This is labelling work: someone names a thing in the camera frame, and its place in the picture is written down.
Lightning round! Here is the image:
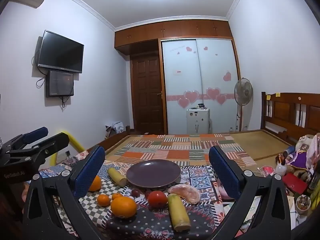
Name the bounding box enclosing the peeled pomelo segment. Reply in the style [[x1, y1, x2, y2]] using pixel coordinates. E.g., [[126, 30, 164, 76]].
[[167, 184, 201, 204]]

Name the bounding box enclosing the patterned tile print cloth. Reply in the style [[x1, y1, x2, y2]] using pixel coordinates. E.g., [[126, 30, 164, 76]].
[[22, 150, 253, 240]]

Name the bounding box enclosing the striped patchwork blanket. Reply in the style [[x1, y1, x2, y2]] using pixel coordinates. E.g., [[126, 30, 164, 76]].
[[109, 133, 258, 168]]

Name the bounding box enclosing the small wall-mounted monitor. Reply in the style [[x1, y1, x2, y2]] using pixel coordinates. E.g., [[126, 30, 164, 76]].
[[46, 70, 75, 98]]

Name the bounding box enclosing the purple plate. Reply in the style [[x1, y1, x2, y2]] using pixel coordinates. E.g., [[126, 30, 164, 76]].
[[126, 159, 181, 189]]

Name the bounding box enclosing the yellow foam tube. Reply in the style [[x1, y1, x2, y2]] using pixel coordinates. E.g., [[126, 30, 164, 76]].
[[49, 130, 85, 167]]

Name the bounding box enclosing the wardrobe with sliding glass doors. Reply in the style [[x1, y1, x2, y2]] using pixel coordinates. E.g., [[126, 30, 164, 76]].
[[114, 19, 242, 135]]

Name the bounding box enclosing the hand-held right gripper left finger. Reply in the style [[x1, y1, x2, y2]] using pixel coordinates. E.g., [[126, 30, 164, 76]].
[[22, 145, 106, 240]]

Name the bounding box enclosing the wooden bed footboard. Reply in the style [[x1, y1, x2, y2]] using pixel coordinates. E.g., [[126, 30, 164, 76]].
[[84, 126, 131, 153]]

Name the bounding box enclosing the red booklet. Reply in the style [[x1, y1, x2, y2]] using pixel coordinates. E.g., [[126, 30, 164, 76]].
[[282, 172, 309, 196]]

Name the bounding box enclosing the person's left forearm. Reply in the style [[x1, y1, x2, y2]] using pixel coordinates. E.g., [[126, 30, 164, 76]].
[[0, 180, 29, 233]]

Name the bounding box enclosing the standing electric fan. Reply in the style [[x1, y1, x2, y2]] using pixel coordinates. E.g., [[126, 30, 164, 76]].
[[233, 78, 254, 132]]

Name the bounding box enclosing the tan straw bed mat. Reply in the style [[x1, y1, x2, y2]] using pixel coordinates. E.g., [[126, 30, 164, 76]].
[[91, 129, 293, 167]]

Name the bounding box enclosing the short sugarcane piece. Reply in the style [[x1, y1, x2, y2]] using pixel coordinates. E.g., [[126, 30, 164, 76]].
[[107, 167, 128, 187]]

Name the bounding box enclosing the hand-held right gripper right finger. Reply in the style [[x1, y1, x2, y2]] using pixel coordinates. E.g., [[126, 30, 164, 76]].
[[208, 145, 293, 240]]

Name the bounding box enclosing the white plastic bottle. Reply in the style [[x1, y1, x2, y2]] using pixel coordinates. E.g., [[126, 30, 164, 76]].
[[274, 160, 287, 177]]

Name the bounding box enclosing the red tomato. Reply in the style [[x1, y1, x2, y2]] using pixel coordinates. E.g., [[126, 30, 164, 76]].
[[147, 191, 168, 208]]

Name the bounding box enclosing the wooden bed headboard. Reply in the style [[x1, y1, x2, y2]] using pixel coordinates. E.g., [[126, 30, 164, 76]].
[[261, 91, 320, 144]]

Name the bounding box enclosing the brown wooden door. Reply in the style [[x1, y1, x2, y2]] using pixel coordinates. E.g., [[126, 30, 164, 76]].
[[130, 54, 166, 134]]

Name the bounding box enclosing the long sugarcane piece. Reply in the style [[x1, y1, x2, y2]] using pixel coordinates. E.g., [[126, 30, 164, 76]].
[[167, 194, 191, 232]]

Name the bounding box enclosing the plush doll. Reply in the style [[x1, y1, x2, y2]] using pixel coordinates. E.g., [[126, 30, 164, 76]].
[[285, 134, 320, 172]]

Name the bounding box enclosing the wall-mounted black television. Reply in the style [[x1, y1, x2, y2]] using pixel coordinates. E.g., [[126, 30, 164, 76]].
[[37, 30, 85, 74]]

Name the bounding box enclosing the large orange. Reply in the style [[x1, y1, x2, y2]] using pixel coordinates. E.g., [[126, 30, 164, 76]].
[[110, 196, 138, 219], [88, 175, 102, 192]]

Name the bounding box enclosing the bag on floor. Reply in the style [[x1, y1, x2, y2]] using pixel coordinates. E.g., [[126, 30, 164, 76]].
[[105, 121, 125, 138]]

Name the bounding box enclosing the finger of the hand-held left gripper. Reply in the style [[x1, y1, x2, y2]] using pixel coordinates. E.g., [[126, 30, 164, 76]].
[[5, 132, 70, 172], [0, 127, 49, 153]]

